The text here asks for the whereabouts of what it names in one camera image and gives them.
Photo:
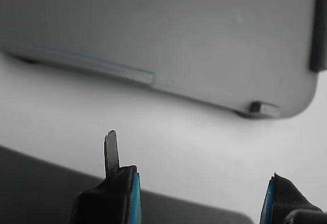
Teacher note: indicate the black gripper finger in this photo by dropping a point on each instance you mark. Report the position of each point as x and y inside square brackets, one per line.
[283, 198]
[110, 201]

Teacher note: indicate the grey plastic holder tray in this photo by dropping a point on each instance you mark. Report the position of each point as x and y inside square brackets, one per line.
[178, 35]

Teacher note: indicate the dark grey flat mat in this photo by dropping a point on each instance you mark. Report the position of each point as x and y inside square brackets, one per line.
[38, 188]

